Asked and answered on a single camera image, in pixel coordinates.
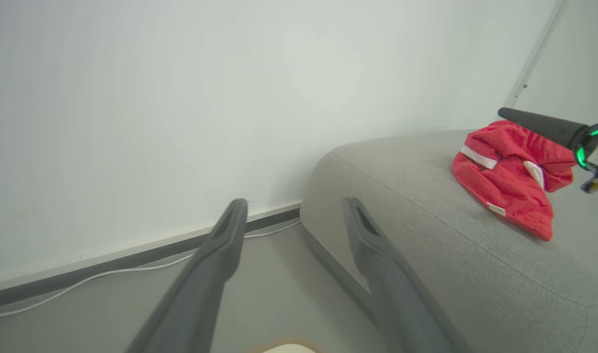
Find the red garment with white trim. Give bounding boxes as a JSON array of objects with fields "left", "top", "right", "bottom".
[{"left": 451, "top": 120, "right": 577, "bottom": 242}]

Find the thin white floor cable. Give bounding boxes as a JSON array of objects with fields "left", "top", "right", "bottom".
[{"left": 0, "top": 218, "right": 302, "bottom": 321}]

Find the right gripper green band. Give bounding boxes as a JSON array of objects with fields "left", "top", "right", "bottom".
[{"left": 497, "top": 107, "right": 598, "bottom": 172}]

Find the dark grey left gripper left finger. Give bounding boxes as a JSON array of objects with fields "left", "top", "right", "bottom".
[{"left": 126, "top": 198, "right": 249, "bottom": 353}]

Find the beige laundry basket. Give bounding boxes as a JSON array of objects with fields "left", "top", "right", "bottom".
[{"left": 252, "top": 340, "right": 325, "bottom": 353}]

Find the white wall panel post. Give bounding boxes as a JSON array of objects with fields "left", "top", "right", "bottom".
[{"left": 504, "top": 0, "right": 572, "bottom": 109}]

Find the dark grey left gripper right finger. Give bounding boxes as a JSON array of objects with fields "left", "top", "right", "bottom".
[{"left": 343, "top": 197, "right": 467, "bottom": 353}]

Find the light grey fabric sofa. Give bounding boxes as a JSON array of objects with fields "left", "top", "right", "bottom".
[{"left": 299, "top": 128, "right": 598, "bottom": 353}]

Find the dark grey and white baseboard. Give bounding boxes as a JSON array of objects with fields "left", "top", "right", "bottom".
[{"left": 0, "top": 200, "right": 302, "bottom": 311}]

